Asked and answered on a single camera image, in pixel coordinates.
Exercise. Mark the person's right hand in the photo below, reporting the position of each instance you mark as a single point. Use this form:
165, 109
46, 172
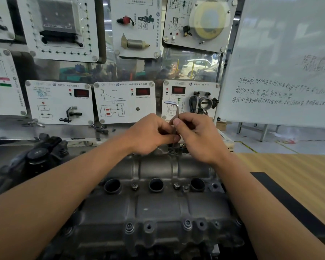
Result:
205, 140

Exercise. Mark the person's left hand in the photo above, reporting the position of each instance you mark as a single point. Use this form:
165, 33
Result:
149, 135

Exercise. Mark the silver hex key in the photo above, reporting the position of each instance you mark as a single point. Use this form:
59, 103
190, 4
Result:
176, 111

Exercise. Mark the grey metal engine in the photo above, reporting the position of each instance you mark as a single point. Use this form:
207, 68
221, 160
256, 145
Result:
157, 208

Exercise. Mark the person's left forearm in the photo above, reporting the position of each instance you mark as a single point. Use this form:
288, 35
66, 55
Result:
57, 203

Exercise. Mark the person's right forearm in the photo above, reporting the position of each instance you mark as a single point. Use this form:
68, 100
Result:
273, 213

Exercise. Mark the cardboard box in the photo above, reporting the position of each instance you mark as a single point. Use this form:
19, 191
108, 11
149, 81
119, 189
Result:
221, 125

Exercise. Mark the white panel curve graph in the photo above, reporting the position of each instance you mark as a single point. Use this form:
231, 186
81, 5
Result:
143, 111

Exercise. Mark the white panel throttle body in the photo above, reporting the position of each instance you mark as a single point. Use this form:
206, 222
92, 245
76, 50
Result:
168, 113

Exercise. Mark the black throttle body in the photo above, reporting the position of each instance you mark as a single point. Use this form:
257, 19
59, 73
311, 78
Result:
205, 102

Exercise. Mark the crumpled white plastic bag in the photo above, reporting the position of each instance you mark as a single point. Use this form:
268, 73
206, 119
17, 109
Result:
285, 138

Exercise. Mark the white panel black lever sensor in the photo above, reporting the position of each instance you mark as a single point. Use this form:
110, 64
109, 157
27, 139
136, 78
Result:
57, 105

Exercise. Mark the white panel brass filter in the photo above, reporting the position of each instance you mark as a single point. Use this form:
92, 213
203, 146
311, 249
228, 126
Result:
151, 29

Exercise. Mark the yellow blue disc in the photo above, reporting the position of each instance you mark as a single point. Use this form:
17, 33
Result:
211, 20

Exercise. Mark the white panel yellow disc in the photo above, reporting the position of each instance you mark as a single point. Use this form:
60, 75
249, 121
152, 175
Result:
173, 13

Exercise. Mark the white panel control module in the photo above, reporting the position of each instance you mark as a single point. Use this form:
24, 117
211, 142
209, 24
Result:
92, 24

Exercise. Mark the large whiteboard on stand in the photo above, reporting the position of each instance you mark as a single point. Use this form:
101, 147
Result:
281, 37

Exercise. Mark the white sensor training panel board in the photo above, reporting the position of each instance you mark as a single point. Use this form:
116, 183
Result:
10, 129

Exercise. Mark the white panel green red labels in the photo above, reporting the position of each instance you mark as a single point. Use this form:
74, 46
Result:
8, 100

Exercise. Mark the clear cased control module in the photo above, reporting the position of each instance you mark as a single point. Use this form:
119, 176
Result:
59, 16

